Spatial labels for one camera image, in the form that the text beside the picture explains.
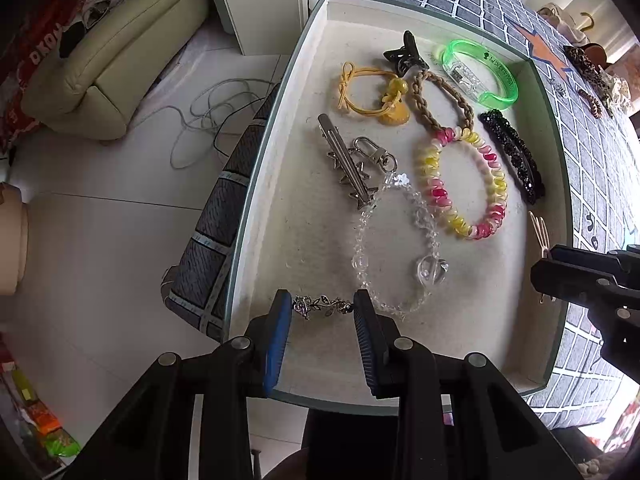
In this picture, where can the green translucent bangle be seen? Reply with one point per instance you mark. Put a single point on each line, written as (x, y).
(457, 71)

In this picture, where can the leopard print scrunchie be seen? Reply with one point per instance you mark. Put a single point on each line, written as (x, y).
(582, 61)

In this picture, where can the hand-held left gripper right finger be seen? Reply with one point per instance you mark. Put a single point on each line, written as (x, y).
(367, 347)

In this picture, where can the black claw hair clip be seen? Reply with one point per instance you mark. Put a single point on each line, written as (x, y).
(400, 55)

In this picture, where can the gold thin hair pin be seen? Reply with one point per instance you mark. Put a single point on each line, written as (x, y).
(540, 232)

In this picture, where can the cream leather sofa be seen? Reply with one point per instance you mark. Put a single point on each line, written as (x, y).
(125, 60)

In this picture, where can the beige round stool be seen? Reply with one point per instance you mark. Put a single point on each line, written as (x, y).
(12, 240)

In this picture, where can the white dotted scrunchie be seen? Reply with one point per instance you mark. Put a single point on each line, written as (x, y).
(620, 91)

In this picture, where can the grey checked tablecloth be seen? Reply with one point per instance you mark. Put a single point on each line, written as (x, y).
(595, 200)

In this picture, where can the green snack packet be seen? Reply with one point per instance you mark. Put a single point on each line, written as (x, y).
(62, 445)

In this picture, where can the orange snack packet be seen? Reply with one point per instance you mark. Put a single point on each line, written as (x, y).
(44, 417)

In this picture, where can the white tray with grey rim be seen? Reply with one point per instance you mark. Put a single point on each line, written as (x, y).
(310, 240)

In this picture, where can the beige bag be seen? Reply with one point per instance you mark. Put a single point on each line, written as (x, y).
(565, 19)

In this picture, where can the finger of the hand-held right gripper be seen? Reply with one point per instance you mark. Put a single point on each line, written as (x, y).
(575, 255)
(560, 280)

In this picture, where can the small silver earring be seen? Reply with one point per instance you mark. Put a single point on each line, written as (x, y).
(557, 87)

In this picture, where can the silver star hair clip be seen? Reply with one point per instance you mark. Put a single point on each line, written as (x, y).
(345, 165)

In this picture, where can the black beaded hair clip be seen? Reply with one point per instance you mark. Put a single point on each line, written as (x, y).
(515, 165)

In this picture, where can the red printed blanket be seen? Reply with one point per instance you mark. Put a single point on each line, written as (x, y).
(30, 35)

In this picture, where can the white cabinet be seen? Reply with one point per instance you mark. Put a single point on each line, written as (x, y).
(250, 5)

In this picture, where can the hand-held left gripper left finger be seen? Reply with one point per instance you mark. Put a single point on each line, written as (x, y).
(277, 347)

